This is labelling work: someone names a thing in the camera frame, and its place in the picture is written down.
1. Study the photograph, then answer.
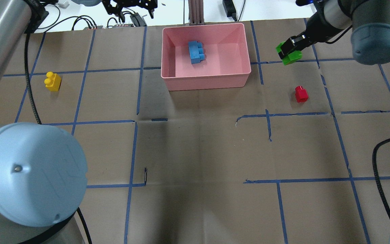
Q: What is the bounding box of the green toy block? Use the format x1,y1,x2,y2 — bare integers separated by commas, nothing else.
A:
276,42,302,65

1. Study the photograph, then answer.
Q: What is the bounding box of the aluminium profile post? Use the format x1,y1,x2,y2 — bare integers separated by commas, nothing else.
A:
188,0,205,26

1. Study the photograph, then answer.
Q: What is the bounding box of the yellow toy block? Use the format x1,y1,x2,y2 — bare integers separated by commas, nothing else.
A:
44,72,62,92

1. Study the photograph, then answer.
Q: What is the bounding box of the red toy block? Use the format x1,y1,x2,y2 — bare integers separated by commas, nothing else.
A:
295,85,309,103

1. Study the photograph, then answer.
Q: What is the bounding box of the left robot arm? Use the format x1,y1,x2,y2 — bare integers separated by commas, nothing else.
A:
0,0,88,244

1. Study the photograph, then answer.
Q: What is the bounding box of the blue toy block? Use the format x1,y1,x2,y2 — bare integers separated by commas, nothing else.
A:
188,41,205,64

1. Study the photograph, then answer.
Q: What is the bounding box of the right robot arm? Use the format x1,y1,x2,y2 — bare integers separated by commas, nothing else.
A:
276,0,390,66

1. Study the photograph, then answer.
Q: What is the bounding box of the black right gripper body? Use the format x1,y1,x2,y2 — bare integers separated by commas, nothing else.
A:
280,34,312,57

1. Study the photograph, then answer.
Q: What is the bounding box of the black power adapter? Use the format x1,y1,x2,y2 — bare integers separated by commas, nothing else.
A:
222,0,237,21

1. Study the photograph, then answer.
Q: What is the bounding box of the pink plastic box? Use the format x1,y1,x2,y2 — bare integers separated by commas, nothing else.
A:
161,23,251,91

